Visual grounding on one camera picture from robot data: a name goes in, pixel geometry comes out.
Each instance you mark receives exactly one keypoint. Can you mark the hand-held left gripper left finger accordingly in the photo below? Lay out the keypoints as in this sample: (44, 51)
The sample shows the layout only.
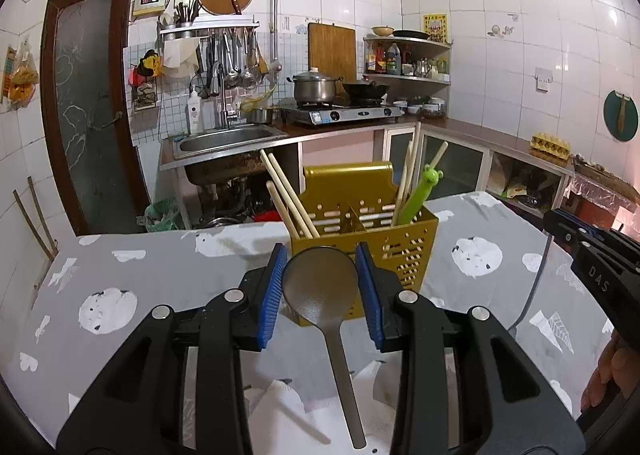
(270, 300)

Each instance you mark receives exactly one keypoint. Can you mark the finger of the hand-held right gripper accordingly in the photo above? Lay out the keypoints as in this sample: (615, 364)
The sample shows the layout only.
(560, 230)
(617, 242)

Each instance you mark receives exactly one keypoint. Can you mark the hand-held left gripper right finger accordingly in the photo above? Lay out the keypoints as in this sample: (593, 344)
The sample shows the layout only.
(370, 300)

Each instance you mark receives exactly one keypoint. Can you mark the dark grey serving spoon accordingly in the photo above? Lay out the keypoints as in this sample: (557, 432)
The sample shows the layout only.
(320, 285)

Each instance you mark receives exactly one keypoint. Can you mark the yellow slotted utensil holder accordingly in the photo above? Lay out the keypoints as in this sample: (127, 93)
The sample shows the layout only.
(345, 180)

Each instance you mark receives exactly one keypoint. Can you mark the row of hanging metal utensils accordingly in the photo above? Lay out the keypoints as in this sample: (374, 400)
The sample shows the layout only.
(232, 60)

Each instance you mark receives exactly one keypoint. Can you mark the person's right hand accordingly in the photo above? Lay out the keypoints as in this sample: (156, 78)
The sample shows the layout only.
(607, 370)

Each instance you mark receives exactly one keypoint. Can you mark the clear plastic sheet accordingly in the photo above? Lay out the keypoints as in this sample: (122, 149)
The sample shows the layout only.
(600, 187)

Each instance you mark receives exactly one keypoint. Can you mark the yellow egg carton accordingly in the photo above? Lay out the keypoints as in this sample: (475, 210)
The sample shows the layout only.
(550, 145)

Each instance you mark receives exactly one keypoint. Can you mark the metal basin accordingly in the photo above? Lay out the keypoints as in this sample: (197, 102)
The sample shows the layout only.
(222, 222)

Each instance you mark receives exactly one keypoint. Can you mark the kitchen counter cabinet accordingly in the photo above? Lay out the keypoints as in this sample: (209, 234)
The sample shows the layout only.
(465, 165)

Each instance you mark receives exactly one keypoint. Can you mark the grey printed tablecloth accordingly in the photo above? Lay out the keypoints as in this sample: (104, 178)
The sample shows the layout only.
(150, 265)

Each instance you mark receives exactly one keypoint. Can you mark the green round board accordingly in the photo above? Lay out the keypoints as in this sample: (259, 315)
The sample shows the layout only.
(611, 110)

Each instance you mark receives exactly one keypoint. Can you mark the green trash basket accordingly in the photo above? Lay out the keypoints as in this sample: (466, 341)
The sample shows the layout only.
(165, 217)

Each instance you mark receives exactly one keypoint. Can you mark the stainless steel sink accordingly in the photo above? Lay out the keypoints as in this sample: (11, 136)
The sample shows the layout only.
(225, 137)

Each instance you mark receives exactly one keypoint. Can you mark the small metal saucepan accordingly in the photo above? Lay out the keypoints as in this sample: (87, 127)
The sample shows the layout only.
(260, 116)

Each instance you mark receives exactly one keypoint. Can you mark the cluster of small bowls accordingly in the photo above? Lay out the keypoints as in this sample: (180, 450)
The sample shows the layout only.
(420, 107)

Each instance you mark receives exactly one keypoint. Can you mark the gas stove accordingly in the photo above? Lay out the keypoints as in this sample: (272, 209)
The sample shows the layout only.
(340, 115)

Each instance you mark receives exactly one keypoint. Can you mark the yellow plastic ladle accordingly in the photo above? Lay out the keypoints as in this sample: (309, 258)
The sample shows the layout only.
(257, 99)

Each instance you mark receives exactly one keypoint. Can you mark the white soap bottle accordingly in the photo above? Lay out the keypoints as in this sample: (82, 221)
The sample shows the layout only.
(195, 112)

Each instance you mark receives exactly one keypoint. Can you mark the metal faucet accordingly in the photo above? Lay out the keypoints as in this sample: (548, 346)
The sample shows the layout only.
(220, 100)

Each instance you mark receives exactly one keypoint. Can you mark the black wok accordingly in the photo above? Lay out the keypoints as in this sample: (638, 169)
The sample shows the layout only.
(365, 90)

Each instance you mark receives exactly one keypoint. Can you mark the steel cooking pot with lid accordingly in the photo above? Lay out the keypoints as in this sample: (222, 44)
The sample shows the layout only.
(315, 90)

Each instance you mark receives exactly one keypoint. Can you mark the metal corner shelf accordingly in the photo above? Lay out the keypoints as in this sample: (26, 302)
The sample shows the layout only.
(415, 42)

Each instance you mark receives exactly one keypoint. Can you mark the group of seasoning bottles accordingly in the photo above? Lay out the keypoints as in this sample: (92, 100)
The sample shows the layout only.
(392, 60)

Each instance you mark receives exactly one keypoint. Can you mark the thin wooden stick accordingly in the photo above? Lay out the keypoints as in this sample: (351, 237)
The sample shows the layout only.
(32, 225)
(42, 215)

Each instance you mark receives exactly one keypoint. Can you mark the dark frying pan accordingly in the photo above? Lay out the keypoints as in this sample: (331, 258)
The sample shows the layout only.
(412, 34)

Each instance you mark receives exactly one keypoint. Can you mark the rectangular wooden cutting board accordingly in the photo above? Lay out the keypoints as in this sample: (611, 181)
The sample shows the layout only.
(332, 50)

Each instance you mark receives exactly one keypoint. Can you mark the white hanging cloth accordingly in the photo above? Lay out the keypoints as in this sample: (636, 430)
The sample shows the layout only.
(179, 57)

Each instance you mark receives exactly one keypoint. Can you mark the yellow hanging cloth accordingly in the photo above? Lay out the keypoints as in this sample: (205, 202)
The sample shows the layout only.
(150, 64)

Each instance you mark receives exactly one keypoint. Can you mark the brown framed glass door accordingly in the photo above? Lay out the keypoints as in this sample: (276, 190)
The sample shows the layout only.
(85, 110)

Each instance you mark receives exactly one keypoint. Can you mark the yellow bowl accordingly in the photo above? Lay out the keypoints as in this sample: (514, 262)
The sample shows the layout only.
(382, 31)

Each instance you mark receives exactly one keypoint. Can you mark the white power strip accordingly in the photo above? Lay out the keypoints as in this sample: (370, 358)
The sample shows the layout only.
(182, 2)

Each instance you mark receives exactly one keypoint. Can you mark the orange plastic bag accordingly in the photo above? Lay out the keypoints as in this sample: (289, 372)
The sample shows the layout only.
(24, 80)

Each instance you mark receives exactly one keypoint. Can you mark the white wall socket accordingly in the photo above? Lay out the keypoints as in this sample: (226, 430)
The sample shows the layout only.
(542, 80)

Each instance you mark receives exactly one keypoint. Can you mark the yellow wall poster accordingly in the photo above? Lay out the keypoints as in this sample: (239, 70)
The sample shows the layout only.
(435, 27)

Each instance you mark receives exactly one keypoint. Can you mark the metal wall rack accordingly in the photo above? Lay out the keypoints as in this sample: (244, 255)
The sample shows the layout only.
(210, 27)

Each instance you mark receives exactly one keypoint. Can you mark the white wall timer box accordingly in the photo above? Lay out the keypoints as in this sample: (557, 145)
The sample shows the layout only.
(148, 5)

